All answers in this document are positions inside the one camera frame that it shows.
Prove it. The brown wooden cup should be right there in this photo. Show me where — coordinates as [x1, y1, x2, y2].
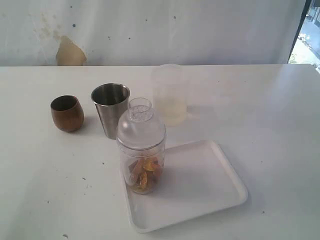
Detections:
[50, 95, 84, 133]

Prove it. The stainless steel cup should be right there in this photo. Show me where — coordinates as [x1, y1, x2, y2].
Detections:
[91, 83, 130, 140]

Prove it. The white plastic tray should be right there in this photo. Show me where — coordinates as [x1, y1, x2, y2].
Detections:
[124, 140, 248, 233]

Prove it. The translucent plastic cup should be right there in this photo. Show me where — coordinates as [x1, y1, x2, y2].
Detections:
[151, 64, 188, 127]

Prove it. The clear plastic shaker lid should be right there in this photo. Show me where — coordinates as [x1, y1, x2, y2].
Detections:
[116, 97, 166, 150]

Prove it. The clear plastic shaker body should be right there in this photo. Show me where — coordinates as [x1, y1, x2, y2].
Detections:
[117, 140, 166, 195]

